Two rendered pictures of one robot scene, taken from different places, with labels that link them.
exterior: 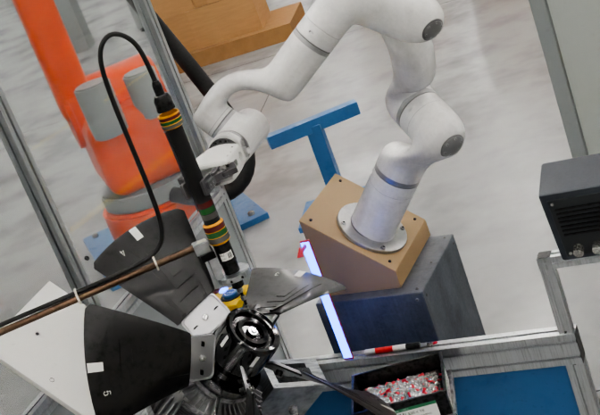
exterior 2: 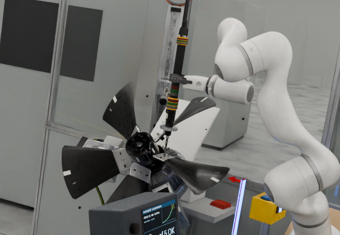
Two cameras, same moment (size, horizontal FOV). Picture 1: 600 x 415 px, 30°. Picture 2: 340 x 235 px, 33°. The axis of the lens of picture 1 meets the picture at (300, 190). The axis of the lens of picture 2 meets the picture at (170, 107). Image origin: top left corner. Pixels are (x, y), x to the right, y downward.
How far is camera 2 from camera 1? 309 cm
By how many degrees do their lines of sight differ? 91
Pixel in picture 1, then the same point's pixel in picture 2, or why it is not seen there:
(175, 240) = (196, 109)
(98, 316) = (128, 87)
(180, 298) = not seen: hidden behind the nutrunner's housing
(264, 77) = not seen: hidden behind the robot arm
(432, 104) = (289, 162)
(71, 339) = (187, 124)
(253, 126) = (229, 85)
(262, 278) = (215, 168)
